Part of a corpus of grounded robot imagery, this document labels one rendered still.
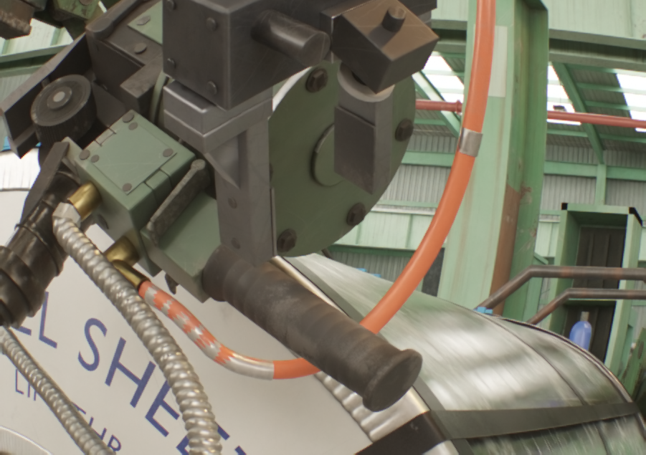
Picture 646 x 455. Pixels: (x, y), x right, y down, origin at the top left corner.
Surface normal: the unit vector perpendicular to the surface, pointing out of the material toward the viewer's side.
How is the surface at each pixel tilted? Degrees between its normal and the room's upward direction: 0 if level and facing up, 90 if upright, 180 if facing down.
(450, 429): 48
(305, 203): 115
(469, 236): 90
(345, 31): 129
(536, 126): 90
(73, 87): 58
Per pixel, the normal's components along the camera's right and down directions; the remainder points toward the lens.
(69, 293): -0.43, -0.22
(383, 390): 0.71, 0.45
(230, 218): -0.71, 0.44
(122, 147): -0.12, -0.69
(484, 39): -0.15, 0.05
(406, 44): 0.27, -0.55
